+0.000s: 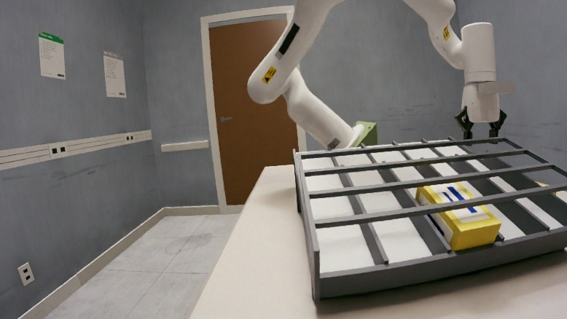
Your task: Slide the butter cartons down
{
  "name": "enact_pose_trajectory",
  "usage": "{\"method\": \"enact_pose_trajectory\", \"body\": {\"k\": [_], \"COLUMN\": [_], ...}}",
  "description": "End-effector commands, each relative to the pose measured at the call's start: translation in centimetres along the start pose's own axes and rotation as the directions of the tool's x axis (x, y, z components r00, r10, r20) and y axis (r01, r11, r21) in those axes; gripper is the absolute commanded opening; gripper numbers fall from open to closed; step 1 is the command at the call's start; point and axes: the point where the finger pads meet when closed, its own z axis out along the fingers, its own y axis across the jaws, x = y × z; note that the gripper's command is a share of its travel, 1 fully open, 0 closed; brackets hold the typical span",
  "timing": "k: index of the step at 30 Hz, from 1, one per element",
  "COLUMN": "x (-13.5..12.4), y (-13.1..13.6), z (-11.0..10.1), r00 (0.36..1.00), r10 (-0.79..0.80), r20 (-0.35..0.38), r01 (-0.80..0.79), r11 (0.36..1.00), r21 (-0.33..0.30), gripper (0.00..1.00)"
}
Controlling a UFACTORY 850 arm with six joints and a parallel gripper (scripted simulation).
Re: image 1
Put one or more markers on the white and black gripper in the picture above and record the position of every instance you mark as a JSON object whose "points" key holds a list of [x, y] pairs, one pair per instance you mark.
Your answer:
{"points": [[479, 108]]}

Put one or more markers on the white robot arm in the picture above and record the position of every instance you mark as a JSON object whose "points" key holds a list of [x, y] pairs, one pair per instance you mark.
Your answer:
{"points": [[475, 55]]}

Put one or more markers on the dark grey front bar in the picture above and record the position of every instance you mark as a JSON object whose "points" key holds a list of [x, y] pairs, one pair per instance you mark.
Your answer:
{"points": [[378, 277]]}

